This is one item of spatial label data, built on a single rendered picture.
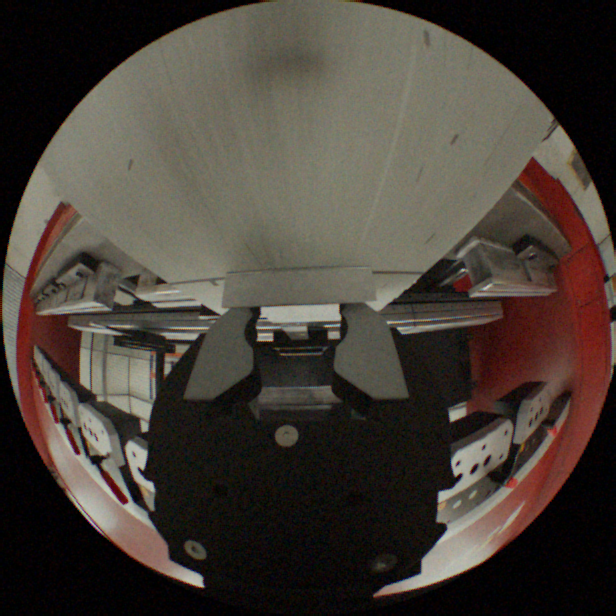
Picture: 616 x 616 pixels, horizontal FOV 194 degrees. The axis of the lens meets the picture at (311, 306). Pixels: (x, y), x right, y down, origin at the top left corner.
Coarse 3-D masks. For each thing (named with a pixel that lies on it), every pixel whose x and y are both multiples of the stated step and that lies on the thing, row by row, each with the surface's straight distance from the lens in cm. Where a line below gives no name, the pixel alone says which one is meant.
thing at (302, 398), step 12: (264, 396) 21; (276, 396) 21; (288, 396) 21; (300, 396) 21; (312, 396) 21; (324, 396) 21; (264, 408) 21; (276, 408) 20; (288, 408) 20; (300, 408) 20; (312, 408) 20; (324, 408) 20; (264, 420) 21; (276, 420) 21; (288, 420) 20; (300, 420) 20; (312, 420) 20
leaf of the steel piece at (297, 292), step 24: (240, 288) 10; (264, 288) 10; (288, 288) 10; (312, 288) 9; (336, 288) 10; (360, 288) 10; (264, 312) 18; (288, 312) 18; (312, 312) 18; (336, 312) 19
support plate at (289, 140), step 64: (320, 0) 6; (128, 64) 7; (192, 64) 6; (256, 64) 5; (320, 64) 5; (384, 64) 5; (448, 64) 6; (64, 128) 9; (128, 128) 7; (192, 128) 6; (256, 128) 5; (320, 128) 5; (384, 128) 6; (448, 128) 6; (512, 128) 8; (64, 192) 11; (128, 192) 8; (192, 192) 7; (256, 192) 6; (320, 192) 6; (384, 192) 7; (448, 192) 8; (192, 256) 10; (256, 256) 9; (320, 256) 9; (384, 256) 10
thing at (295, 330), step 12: (288, 324) 23; (300, 324) 23; (276, 336) 39; (288, 336) 38; (300, 336) 33; (312, 336) 38; (324, 336) 38; (276, 348) 38; (288, 348) 38; (300, 348) 39; (312, 348) 39; (324, 348) 42
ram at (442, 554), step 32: (32, 384) 222; (64, 448) 95; (64, 480) 188; (544, 480) 100; (96, 512) 109; (128, 512) 54; (512, 512) 75; (128, 544) 99; (160, 544) 56; (448, 544) 48; (480, 544) 73; (192, 576) 70; (416, 576) 60; (448, 576) 93
